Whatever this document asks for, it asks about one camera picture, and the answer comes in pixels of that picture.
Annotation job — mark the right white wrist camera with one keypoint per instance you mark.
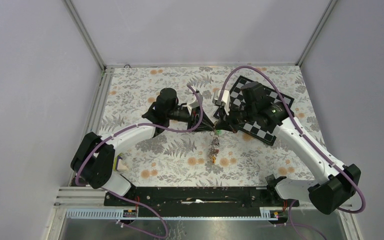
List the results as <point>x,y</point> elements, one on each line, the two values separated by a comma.
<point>221,98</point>

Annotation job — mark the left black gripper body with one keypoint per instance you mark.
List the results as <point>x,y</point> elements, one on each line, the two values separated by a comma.
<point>191,121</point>

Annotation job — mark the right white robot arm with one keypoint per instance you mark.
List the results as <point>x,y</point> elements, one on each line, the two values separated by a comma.
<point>334,182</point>

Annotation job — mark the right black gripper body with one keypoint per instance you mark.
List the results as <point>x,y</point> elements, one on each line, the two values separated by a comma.
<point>235,117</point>

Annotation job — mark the black white chessboard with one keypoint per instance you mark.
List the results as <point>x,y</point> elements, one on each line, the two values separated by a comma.
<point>263,108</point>

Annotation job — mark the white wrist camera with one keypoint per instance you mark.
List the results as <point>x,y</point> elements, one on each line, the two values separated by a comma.
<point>194,102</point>
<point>221,98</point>

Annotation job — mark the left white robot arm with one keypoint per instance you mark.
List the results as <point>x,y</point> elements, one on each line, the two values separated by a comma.
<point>94,158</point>

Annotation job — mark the yellow white wedge block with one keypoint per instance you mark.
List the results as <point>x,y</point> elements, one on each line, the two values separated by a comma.
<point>119,164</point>

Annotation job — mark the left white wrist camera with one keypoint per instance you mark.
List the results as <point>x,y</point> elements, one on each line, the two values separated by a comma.
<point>194,102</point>

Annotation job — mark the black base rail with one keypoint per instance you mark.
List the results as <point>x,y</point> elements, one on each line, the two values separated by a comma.
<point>197,202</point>

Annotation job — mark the floral tablecloth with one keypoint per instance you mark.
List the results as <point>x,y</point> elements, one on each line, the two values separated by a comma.
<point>182,159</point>

